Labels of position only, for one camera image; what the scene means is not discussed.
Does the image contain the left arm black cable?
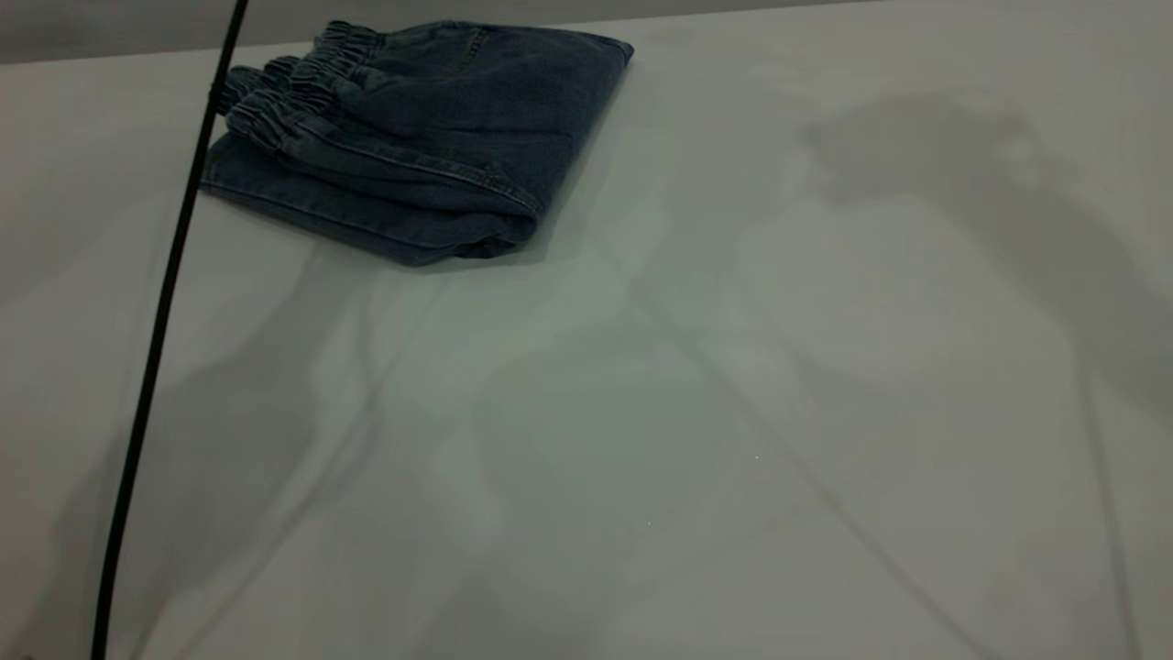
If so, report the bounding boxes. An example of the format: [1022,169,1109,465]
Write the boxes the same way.
[90,0,250,660]

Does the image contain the blue denim shorts basketball print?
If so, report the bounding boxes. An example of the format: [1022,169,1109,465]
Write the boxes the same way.
[200,20,635,268]

